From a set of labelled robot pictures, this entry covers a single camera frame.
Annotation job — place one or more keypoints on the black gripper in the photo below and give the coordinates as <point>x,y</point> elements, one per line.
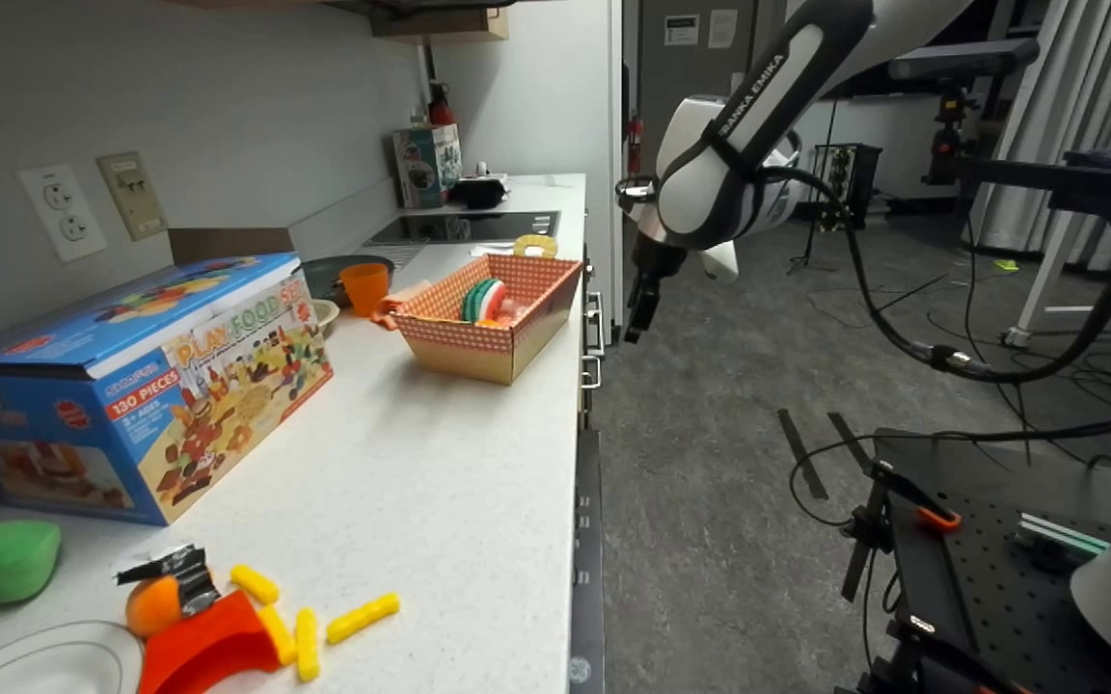
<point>651,266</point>

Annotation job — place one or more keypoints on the red checkered basket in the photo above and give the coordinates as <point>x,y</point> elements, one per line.
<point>495,352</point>

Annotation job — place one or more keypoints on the white wooden-front drawer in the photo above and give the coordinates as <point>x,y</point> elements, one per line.
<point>597,350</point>

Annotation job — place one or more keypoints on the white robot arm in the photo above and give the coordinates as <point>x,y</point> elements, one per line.
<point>711,167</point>

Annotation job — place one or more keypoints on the striped watermelon plush toy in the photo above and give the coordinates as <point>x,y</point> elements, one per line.
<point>489,301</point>

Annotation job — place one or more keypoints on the yellow toy fry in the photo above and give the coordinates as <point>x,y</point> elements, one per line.
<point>308,644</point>
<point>257,585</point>
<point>362,618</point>

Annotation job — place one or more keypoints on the red fries holder toy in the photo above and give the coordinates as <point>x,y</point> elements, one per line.
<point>207,648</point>

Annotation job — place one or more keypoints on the orange toy fruit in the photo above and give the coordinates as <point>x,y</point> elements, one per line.
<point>152,608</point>

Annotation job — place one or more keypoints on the green plush toy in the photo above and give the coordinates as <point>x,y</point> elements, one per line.
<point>29,558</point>

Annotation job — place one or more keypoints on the black induction cooktop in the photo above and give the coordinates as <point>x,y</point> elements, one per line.
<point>464,230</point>

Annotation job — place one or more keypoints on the orange plastic cup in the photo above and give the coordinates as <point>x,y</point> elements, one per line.
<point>364,288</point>

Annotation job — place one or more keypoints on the blue play food box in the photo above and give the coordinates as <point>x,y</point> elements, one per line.
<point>144,400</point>

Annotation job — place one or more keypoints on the white plate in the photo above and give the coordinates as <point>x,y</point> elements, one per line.
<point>83,658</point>

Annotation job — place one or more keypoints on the black camera tripod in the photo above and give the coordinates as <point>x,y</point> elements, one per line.
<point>872,532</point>

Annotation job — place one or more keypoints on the beige wall switch plate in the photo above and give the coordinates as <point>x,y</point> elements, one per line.
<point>131,194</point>

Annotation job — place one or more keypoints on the white wall outlet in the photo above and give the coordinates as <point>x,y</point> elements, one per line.
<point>63,210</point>

